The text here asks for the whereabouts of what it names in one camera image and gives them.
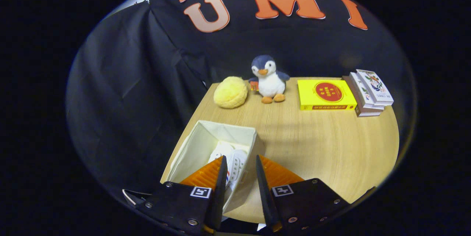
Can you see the white canvas shoe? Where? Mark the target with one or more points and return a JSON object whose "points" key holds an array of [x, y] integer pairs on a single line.
{"points": [[238, 162], [220, 149]]}

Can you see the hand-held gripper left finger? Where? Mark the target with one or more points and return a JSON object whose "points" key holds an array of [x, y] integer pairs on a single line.
{"points": [[220, 195]]}

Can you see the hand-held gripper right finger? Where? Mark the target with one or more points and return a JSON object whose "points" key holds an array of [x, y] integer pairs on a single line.
{"points": [[265, 195]]}

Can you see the white illustrated book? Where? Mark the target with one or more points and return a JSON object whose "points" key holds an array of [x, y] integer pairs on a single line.
{"points": [[358, 89], [373, 85]]}

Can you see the yellow round plush toy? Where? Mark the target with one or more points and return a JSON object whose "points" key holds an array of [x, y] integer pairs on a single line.
{"points": [[230, 92]]}

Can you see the beige fabric storage box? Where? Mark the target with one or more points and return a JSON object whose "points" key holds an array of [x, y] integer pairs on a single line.
{"points": [[206, 136]]}

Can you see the penguin plush toy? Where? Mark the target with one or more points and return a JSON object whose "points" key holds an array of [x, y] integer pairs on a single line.
{"points": [[270, 81]]}

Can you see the yellow book with red circle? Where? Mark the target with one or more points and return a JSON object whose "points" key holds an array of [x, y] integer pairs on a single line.
{"points": [[327, 92]]}

